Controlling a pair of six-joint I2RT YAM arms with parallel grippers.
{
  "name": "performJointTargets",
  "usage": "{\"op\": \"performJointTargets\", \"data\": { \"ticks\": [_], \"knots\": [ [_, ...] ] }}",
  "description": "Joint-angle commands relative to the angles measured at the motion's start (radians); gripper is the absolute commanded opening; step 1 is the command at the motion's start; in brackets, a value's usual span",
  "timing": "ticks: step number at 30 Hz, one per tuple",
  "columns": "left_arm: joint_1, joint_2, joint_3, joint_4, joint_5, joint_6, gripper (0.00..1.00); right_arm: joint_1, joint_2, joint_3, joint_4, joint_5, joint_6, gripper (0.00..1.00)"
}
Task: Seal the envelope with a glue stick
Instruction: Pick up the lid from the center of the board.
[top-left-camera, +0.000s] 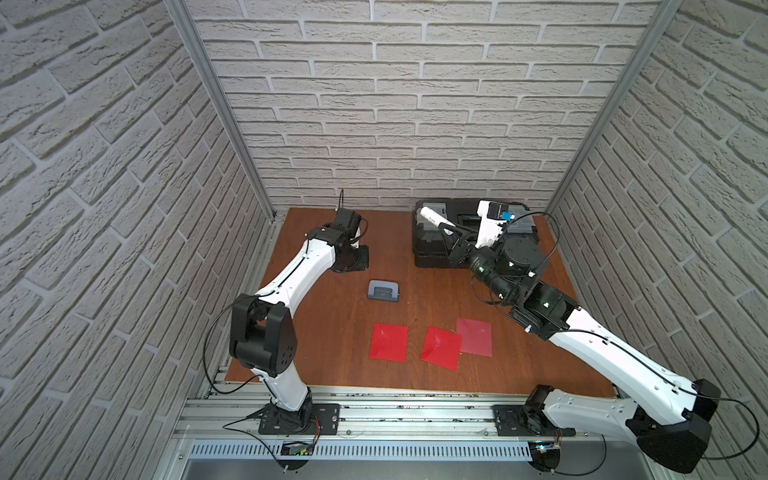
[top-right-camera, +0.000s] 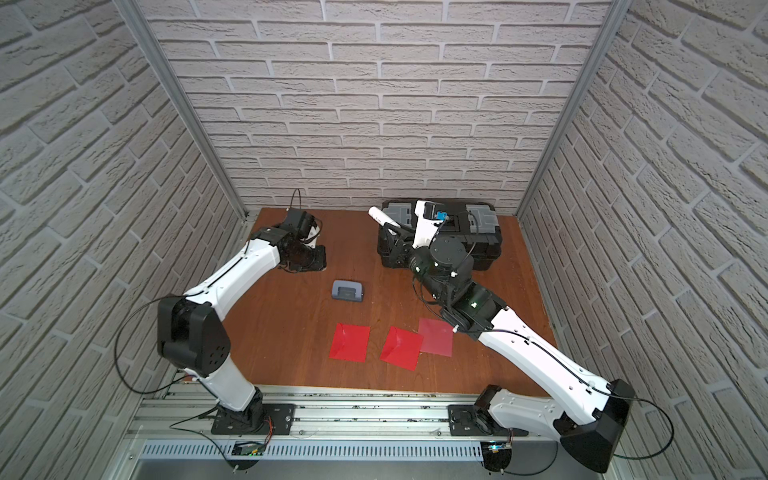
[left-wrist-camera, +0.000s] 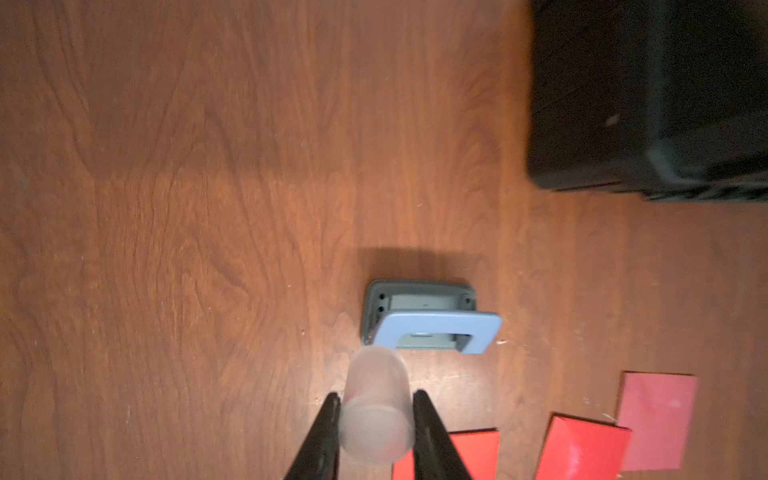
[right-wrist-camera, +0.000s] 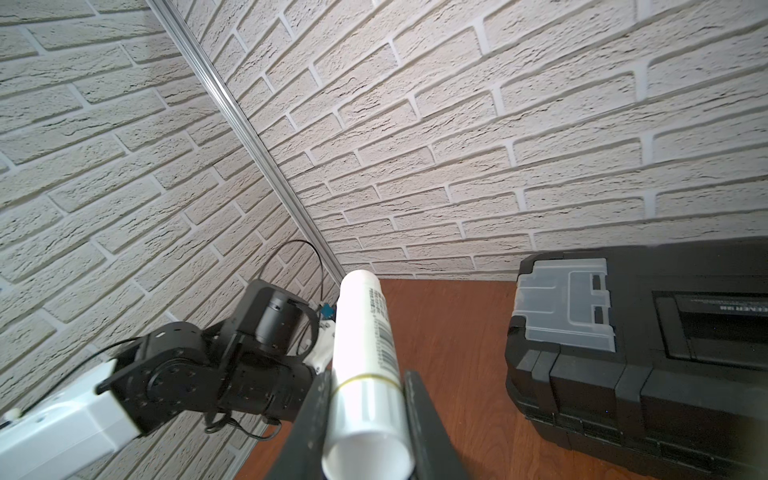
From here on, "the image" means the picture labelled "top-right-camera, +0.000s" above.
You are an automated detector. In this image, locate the white glue stick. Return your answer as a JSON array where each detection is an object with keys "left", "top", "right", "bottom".
[{"left": 368, "top": 206, "right": 400, "bottom": 234}]

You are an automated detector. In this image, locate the red envelope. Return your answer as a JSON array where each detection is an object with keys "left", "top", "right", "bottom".
[
  {"left": 380, "top": 327, "right": 424, "bottom": 371},
  {"left": 329, "top": 323, "right": 370, "bottom": 363},
  {"left": 418, "top": 318, "right": 454, "bottom": 357}
]

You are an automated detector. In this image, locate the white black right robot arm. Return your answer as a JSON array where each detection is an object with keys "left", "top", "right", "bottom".
[{"left": 381, "top": 224, "right": 634, "bottom": 473}]

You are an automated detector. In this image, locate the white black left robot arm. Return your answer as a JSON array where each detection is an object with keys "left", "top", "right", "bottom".
[{"left": 157, "top": 208, "right": 326, "bottom": 435}]

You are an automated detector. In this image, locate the grey hole punch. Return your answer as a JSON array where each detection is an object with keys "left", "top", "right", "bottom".
[{"left": 331, "top": 280, "right": 364, "bottom": 302}]

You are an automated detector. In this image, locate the black plastic toolbox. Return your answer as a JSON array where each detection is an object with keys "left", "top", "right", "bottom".
[{"left": 377, "top": 198, "right": 503, "bottom": 271}]

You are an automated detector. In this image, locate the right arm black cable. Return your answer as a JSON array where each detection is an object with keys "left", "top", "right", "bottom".
[{"left": 410, "top": 221, "right": 676, "bottom": 478}]

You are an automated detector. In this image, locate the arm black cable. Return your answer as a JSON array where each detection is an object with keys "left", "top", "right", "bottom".
[
  {"left": 112, "top": 188, "right": 322, "bottom": 472},
  {"left": 410, "top": 221, "right": 676, "bottom": 478}
]

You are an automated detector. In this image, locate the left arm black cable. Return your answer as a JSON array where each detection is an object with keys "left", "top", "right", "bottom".
[{"left": 112, "top": 188, "right": 322, "bottom": 472}]

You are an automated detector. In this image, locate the aluminium left corner post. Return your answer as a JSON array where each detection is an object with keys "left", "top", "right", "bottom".
[{"left": 114, "top": 0, "right": 248, "bottom": 221}]

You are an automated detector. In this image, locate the aluminium corner post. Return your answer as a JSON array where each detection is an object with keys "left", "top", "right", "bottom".
[
  {"left": 114, "top": 0, "right": 248, "bottom": 221},
  {"left": 515, "top": 0, "right": 632, "bottom": 219}
]

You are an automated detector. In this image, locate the aluminium right corner post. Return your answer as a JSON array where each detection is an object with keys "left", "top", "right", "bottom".
[{"left": 515, "top": 0, "right": 632, "bottom": 219}]

